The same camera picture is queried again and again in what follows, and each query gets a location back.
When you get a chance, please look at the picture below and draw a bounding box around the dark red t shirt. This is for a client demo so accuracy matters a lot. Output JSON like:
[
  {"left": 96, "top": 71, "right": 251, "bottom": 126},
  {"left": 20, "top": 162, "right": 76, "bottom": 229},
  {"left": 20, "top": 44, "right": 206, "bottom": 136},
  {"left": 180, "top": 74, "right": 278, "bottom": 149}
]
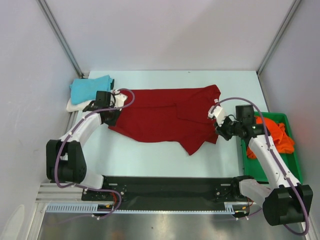
[{"left": 109, "top": 84, "right": 221, "bottom": 155}]

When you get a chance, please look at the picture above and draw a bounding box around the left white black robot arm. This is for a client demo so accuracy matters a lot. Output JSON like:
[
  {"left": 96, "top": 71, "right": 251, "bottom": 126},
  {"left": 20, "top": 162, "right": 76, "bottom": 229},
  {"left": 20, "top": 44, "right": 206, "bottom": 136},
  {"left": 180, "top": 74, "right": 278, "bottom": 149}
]
[{"left": 46, "top": 90, "right": 127, "bottom": 200}]

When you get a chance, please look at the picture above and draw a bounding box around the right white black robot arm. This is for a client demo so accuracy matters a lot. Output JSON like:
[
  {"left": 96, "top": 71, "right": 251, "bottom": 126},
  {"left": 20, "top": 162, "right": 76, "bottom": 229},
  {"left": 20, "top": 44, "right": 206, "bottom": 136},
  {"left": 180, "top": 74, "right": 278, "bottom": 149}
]
[{"left": 208, "top": 104, "right": 313, "bottom": 226}]

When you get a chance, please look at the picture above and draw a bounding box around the folded teal t shirt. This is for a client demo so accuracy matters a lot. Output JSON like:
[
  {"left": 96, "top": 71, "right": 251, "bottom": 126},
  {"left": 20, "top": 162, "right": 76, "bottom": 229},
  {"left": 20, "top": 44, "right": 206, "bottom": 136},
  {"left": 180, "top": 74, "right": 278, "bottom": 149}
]
[{"left": 69, "top": 75, "right": 114, "bottom": 105}]

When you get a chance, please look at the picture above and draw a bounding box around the folded white t shirt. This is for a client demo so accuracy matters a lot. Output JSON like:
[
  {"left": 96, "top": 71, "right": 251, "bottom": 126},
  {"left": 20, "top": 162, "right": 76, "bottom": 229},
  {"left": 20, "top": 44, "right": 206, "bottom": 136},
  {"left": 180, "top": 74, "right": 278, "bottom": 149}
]
[{"left": 66, "top": 99, "right": 91, "bottom": 113}]

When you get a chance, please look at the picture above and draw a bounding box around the orange t shirt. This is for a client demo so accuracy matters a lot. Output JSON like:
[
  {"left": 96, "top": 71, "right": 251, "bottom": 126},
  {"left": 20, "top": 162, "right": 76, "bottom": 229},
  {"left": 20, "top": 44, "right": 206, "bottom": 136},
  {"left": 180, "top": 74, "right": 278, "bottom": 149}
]
[{"left": 246, "top": 116, "right": 296, "bottom": 160}]

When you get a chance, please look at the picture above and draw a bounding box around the green plastic tray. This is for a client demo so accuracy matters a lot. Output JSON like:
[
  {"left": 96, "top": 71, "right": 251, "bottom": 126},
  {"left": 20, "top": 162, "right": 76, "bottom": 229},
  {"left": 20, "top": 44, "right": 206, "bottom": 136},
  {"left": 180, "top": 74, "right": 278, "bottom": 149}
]
[{"left": 241, "top": 112, "right": 303, "bottom": 183}]

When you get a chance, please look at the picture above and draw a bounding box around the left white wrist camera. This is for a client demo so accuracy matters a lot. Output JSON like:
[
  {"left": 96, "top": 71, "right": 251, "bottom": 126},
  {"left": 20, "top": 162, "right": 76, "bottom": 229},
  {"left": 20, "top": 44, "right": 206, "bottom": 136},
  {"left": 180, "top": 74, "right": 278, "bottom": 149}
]
[{"left": 111, "top": 89, "right": 128, "bottom": 108}]

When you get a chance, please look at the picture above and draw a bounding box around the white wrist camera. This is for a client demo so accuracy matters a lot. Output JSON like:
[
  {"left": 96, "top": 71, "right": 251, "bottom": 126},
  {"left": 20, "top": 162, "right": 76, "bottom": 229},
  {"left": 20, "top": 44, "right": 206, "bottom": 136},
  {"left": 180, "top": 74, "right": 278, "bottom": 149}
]
[
  {"left": 207, "top": 105, "right": 227, "bottom": 127},
  {"left": 111, "top": 89, "right": 128, "bottom": 108}
]

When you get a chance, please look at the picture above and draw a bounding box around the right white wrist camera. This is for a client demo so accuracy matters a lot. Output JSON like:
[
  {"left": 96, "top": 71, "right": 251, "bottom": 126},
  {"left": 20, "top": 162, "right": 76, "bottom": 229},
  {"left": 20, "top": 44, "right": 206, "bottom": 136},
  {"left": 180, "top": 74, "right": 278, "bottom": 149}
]
[{"left": 207, "top": 105, "right": 227, "bottom": 127}]

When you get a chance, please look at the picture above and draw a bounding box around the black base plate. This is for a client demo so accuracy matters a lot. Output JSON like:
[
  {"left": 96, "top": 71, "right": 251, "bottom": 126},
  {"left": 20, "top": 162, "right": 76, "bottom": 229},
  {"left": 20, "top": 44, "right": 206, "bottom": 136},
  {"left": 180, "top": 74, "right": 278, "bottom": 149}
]
[{"left": 81, "top": 176, "right": 248, "bottom": 212}]

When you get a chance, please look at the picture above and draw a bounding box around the aluminium frame rail front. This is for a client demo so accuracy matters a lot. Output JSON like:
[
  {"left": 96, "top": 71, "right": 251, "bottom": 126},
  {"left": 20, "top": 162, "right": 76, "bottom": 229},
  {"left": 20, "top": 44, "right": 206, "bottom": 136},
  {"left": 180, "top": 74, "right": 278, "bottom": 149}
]
[{"left": 35, "top": 183, "right": 83, "bottom": 203}]

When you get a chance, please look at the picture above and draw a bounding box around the left aluminium corner post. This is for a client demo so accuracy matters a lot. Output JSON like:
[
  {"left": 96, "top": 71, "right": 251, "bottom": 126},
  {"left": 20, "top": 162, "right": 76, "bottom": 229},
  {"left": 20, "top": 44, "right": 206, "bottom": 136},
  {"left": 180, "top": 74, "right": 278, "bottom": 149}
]
[{"left": 36, "top": 0, "right": 84, "bottom": 79}]

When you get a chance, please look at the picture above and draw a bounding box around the aluminium corner post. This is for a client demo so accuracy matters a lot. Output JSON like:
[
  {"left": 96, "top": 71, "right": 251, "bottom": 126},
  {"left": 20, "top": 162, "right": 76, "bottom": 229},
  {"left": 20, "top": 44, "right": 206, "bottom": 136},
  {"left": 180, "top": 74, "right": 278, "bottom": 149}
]
[
  {"left": 256, "top": 0, "right": 303, "bottom": 77},
  {"left": 36, "top": 0, "right": 84, "bottom": 79}
]

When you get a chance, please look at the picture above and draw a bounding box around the left grey cable duct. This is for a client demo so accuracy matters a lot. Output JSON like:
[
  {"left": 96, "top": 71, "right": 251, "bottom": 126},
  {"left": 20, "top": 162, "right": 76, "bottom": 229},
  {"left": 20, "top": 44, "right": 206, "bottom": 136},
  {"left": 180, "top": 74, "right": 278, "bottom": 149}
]
[{"left": 46, "top": 203, "right": 115, "bottom": 214}]

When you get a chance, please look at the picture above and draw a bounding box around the right aluminium corner post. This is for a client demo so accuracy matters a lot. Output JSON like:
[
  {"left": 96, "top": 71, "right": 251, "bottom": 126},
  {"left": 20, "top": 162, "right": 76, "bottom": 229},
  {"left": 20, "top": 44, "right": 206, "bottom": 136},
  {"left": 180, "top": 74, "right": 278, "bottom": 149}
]
[{"left": 256, "top": 0, "right": 303, "bottom": 77}]

